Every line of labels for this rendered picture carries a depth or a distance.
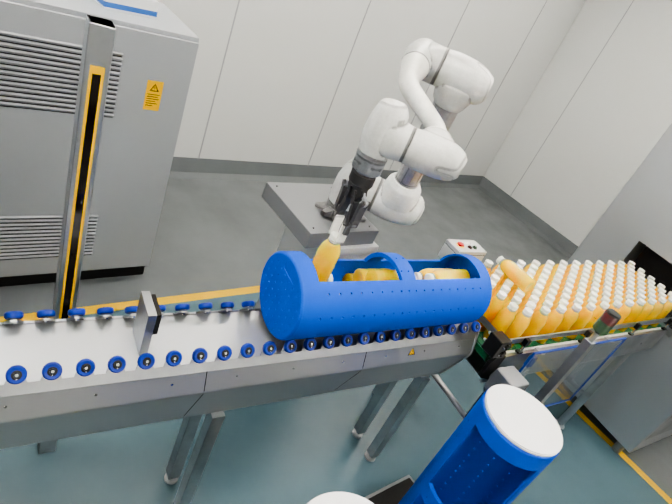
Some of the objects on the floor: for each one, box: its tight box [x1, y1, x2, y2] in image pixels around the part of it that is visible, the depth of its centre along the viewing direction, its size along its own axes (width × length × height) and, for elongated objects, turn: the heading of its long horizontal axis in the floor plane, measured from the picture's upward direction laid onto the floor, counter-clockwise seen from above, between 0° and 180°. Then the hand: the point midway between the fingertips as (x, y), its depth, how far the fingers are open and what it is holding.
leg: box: [352, 381, 398, 439], centre depth 255 cm, size 6×6×63 cm
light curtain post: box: [38, 14, 116, 454], centre depth 164 cm, size 6×6×170 cm
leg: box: [365, 376, 430, 462], centre depth 246 cm, size 6×6×63 cm
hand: (339, 229), depth 155 cm, fingers closed on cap, 4 cm apart
